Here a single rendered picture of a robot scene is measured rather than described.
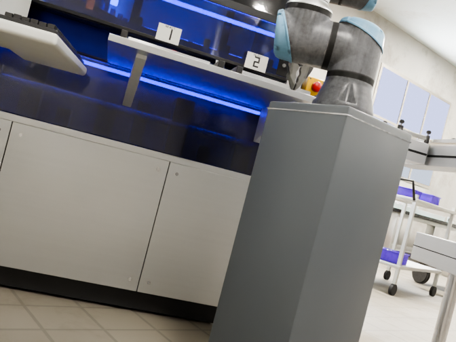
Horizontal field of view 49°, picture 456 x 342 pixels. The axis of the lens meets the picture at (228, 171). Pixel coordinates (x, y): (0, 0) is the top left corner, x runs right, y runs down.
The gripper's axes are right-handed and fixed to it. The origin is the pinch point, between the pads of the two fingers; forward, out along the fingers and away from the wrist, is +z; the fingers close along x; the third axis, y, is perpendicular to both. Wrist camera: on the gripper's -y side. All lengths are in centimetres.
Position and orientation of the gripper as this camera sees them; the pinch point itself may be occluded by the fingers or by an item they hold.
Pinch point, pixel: (294, 86)
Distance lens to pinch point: 165.5
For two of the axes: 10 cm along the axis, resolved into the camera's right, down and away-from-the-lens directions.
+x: -9.4, -2.4, -2.4
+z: -2.5, 9.7, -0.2
